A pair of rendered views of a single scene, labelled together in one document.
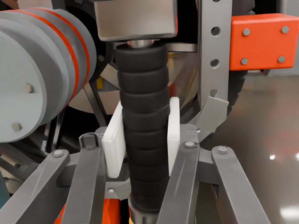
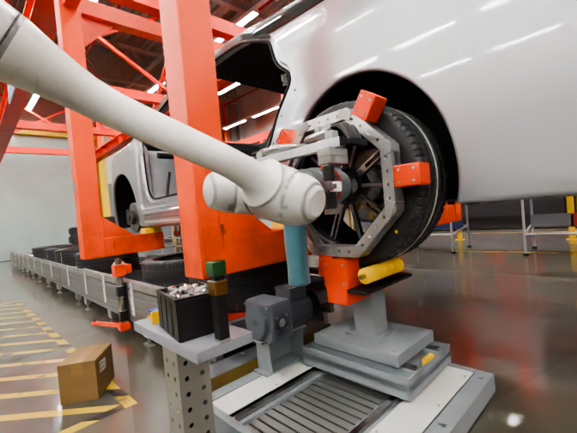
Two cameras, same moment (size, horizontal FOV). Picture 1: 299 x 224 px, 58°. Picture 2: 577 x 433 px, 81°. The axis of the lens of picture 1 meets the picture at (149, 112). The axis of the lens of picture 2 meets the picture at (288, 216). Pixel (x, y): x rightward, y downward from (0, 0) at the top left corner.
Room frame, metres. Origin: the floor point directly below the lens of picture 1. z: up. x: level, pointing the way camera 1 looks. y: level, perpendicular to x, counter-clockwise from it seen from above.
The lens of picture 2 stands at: (-0.69, -0.56, 0.77)
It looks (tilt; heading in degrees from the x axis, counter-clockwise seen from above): 1 degrees down; 40
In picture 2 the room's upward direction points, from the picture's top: 5 degrees counter-clockwise
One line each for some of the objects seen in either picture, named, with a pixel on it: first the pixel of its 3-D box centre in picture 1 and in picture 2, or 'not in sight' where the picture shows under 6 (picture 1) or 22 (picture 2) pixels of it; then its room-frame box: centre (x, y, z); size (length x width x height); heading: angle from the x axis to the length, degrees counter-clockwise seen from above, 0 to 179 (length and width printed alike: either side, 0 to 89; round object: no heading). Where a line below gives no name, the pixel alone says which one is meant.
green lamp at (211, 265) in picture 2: not in sight; (215, 267); (-0.15, 0.16, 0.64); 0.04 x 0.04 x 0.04; 84
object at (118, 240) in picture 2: not in sight; (131, 233); (0.76, 2.56, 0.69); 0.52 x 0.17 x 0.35; 174
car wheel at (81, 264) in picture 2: not in sight; (108, 259); (0.98, 3.71, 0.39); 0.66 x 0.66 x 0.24
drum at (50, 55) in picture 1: (32, 64); (321, 186); (0.37, 0.15, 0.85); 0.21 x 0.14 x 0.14; 174
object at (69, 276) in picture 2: not in sight; (112, 276); (0.96, 3.61, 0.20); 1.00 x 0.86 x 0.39; 84
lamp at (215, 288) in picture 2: not in sight; (217, 287); (-0.15, 0.16, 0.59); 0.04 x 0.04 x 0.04; 84
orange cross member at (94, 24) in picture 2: not in sight; (210, 60); (1.78, 2.45, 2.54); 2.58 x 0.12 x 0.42; 174
